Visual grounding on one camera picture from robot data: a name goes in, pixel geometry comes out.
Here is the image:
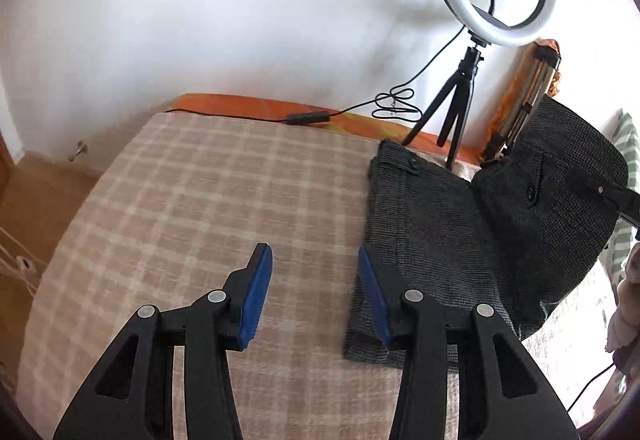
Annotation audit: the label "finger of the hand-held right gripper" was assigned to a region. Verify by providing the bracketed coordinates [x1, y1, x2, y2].
[567, 169, 640, 221]

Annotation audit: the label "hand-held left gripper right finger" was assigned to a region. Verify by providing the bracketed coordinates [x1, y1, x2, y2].
[358, 247, 581, 440]

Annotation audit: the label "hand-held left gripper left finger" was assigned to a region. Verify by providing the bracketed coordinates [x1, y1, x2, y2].
[53, 243, 274, 440]

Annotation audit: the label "dark grey tweed pants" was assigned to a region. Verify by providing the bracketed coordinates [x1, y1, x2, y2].
[343, 96, 630, 367]

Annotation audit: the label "green striped cloth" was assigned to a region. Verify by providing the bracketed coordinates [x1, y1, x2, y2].
[602, 110, 640, 281]

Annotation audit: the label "plaid beige blanket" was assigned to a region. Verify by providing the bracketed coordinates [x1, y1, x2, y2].
[17, 112, 616, 440]

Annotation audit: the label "folded metal tripod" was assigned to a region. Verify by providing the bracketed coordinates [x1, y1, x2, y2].
[481, 46, 561, 163]

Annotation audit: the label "black mini tripod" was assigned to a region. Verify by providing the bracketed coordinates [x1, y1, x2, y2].
[401, 36, 486, 171]

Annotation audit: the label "orange bed sheet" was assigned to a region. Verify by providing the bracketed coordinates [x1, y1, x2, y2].
[167, 92, 482, 167]

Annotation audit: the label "black power cable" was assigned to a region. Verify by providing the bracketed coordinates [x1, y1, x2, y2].
[165, 0, 497, 125]

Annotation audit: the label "thin black cable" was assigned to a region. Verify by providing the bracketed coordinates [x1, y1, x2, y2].
[566, 360, 617, 413]

